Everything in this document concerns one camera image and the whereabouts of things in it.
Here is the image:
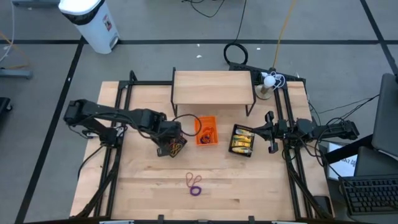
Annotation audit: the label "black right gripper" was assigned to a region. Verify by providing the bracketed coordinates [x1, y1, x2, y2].
[253, 111, 289, 154]

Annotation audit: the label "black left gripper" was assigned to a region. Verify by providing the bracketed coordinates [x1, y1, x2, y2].
[157, 120, 185, 157]

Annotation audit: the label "black slotted plastic basket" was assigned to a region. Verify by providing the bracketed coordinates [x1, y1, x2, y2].
[156, 133, 188, 159]
[228, 123, 256, 158]

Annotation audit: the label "orange slotted plastic basket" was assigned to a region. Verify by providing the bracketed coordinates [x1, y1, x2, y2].
[194, 115, 219, 147]

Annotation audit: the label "white bulb table lamp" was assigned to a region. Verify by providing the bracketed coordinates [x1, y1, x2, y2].
[255, 74, 277, 100]

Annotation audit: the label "wooden riser shelf black legs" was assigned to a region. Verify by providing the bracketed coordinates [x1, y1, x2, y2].
[170, 67, 257, 118]

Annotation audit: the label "white paper sheet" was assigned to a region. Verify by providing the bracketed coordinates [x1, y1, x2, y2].
[326, 142, 358, 182]

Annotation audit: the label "black phone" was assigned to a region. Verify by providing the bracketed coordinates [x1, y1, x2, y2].
[312, 195, 333, 215]

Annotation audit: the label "dark grey monitor base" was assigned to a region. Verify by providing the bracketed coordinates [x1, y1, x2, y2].
[354, 146, 398, 178]

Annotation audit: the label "grey monitor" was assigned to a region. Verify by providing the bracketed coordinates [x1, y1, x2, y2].
[371, 73, 398, 158]

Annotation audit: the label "black keyboard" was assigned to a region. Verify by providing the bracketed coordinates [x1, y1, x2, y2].
[339, 174, 398, 216]

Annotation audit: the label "white trash can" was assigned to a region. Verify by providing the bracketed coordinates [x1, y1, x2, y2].
[58, 0, 121, 55]

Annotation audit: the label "black floor object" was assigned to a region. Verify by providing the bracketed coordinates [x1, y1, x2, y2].
[0, 96, 13, 121]

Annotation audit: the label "grey floor bar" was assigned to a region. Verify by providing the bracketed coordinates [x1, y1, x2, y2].
[0, 68, 34, 79]

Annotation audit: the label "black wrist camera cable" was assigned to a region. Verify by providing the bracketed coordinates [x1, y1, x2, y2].
[172, 113, 203, 138]

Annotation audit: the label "white plug cable bundle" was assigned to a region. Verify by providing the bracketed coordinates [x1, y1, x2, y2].
[261, 70, 287, 91]

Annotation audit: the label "black table frame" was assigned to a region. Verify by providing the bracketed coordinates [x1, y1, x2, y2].
[70, 70, 335, 220]

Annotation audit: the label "black hanging cable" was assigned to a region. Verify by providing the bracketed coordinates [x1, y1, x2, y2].
[223, 0, 249, 66]

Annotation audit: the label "orange hanging cable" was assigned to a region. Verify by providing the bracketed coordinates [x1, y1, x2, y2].
[272, 0, 296, 70]

